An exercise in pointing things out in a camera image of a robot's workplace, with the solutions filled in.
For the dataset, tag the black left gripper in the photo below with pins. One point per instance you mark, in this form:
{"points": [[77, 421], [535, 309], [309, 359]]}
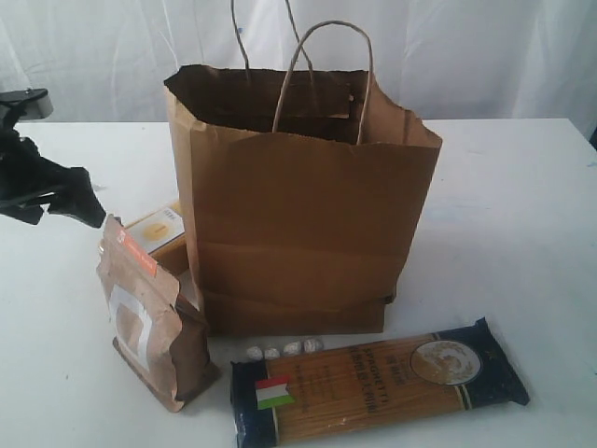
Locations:
{"points": [[28, 181]]}

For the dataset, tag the yellow millet grain pack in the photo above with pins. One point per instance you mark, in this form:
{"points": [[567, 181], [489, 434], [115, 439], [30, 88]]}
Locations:
{"points": [[153, 245]]}

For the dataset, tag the brown kraft pouch white label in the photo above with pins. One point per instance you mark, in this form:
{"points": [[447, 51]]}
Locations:
{"points": [[158, 332]]}

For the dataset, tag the brown paper shopping bag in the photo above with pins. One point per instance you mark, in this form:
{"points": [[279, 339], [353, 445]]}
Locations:
{"points": [[300, 192]]}

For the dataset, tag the white backdrop sheet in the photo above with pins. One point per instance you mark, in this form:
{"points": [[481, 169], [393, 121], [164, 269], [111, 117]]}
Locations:
{"points": [[106, 60]]}

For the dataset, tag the blister pack of white pills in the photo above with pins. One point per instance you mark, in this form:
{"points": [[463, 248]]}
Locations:
{"points": [[294, 348]]}

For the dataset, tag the spaghetti package dark blue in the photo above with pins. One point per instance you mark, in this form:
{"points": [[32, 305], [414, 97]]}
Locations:
{"points": [[367, 385]]}

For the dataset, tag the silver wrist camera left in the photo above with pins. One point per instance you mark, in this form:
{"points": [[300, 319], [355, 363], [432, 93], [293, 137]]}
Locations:
{"points": [[28, 104]]}

